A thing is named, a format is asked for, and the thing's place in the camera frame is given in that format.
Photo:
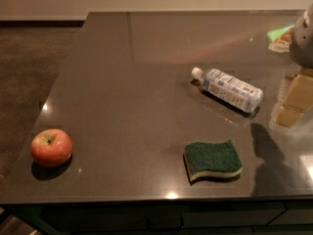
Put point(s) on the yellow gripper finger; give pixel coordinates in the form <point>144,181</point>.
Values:
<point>298,100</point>

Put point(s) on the green and yellow sponge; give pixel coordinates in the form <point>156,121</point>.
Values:
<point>214,160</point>

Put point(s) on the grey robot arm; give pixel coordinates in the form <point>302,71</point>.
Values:
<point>301,44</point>

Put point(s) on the red apple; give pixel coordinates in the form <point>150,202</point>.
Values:
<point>51,148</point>

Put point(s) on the green snack bag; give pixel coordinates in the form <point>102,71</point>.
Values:
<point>280,39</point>

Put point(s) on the clear plastic water bottle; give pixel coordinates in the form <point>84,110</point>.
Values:
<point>231,90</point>

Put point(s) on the dark cabinet drawers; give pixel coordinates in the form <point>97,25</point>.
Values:
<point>172,217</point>

